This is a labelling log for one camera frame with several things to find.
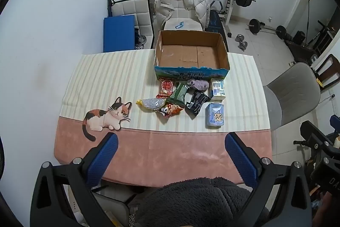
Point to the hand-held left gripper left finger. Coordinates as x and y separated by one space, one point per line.
103 160

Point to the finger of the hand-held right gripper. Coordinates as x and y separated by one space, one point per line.
313 134
336 122

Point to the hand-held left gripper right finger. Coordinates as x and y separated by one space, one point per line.
240 160

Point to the blue tissue pack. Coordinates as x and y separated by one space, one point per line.
215 115

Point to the black packet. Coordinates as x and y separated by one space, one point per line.
196 103

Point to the small white blue box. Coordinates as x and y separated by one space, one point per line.
217 88

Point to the orange panda snack packet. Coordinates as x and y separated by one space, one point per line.
171 110

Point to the purple scrunchie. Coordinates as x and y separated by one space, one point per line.
199 84

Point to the green packet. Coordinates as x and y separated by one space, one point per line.
178 94

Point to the red snack packet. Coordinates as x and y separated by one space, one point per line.
166 87

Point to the cardboard box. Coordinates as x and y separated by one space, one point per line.
191 56

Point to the person's right hand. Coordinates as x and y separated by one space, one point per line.
329 212

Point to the grey shell chair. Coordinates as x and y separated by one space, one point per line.
292 91

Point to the dark wooden chair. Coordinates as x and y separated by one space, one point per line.
330 62

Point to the dark grey fleece garment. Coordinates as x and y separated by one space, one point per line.
191 200

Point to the dark wooden low table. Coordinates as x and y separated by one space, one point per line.
302 51

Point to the black speaker box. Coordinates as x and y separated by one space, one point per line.
299 37

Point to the black leaning pole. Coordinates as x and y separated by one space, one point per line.
308 22

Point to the short black barbell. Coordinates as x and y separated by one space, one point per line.
254 25

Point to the blue folded mat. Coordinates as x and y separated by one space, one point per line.
119 32

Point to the black weight bench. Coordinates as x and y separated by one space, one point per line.
215 22

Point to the white upholstered chair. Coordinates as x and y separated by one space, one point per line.
191 23

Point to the small blue packet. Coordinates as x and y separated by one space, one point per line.
179 25

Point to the white quilted chair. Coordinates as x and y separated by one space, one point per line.
138 11

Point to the white puffer jacket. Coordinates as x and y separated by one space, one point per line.
183 1

